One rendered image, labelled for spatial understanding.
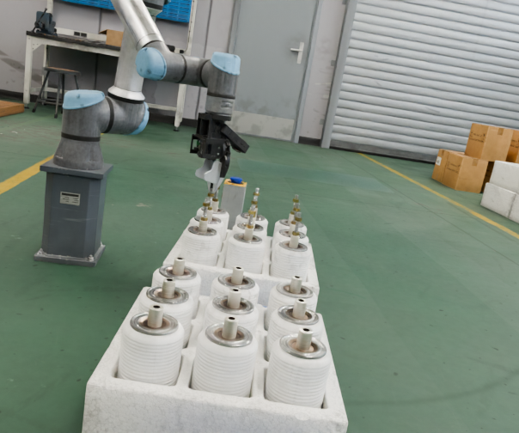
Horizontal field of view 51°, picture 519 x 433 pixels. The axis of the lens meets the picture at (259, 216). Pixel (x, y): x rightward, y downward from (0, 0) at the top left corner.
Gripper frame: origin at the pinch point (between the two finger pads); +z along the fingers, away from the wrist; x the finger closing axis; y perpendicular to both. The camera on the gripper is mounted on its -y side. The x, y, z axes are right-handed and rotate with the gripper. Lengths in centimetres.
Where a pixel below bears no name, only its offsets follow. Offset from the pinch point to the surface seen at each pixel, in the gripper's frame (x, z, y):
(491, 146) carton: -129, -7, -373
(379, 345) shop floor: 40, 34, -34
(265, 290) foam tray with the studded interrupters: 27.0, 19.3, -1.0
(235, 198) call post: -16.0, 7.4, -19.8
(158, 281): 34.4, 10.1, 33.4
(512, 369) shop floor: 64, 34, -62
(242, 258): 20.2, 12.9, 2.5
